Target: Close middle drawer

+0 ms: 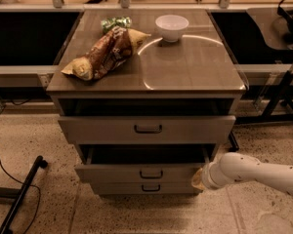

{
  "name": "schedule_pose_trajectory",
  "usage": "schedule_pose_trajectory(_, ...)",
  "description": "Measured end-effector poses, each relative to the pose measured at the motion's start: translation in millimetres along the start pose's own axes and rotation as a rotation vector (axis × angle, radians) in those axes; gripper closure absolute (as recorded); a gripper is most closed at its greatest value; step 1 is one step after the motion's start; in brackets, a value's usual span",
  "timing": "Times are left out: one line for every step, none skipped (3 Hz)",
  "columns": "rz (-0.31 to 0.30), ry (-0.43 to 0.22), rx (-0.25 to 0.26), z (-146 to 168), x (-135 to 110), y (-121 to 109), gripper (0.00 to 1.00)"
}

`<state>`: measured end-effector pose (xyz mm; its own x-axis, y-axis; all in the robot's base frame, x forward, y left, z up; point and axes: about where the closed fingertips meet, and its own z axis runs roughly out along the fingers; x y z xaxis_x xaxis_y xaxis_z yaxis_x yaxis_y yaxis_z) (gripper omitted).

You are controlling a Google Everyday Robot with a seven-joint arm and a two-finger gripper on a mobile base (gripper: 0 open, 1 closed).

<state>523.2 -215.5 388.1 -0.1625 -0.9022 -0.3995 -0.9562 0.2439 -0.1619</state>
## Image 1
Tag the black headphones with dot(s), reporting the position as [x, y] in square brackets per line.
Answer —
[291, 15]

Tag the grey drawer cabinet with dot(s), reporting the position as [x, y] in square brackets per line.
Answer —
[192, 77]

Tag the brown yellow chip bag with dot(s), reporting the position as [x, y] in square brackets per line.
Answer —
[113, 49]

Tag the green snack bag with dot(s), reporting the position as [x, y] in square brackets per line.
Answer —
[110, 23]

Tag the drawer with handle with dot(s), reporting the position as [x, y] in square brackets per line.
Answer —
[146, 129]
[142, 163]
[143, 188]

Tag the dark side table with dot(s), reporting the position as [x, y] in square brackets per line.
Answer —
[275, 32]

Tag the white bowl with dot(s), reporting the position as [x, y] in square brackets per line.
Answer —
[171, 27]

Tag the black stand leg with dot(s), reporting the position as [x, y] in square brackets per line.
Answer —
[17, 195]

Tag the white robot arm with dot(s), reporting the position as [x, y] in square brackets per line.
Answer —
[234, 168]

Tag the black caster leg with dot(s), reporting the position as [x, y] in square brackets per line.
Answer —
[233, 143]

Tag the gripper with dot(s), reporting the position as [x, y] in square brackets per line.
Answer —
[207, 179]

